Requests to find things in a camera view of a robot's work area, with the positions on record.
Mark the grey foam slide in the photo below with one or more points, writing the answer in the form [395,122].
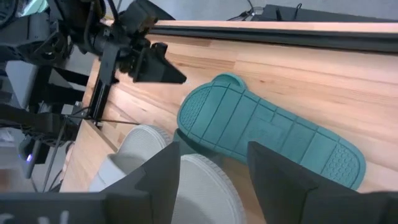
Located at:
[205,193]
[140,140]

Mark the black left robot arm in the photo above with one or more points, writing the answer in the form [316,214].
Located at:
[37,40]

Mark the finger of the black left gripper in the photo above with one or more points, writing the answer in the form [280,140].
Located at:
[169,68]
[147,68]

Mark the teal foam slide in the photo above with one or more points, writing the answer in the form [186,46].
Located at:
[192,146]
[248,124]

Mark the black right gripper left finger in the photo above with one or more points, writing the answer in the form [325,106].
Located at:
[149,193]

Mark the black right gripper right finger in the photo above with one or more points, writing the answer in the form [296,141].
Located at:
[286,193]

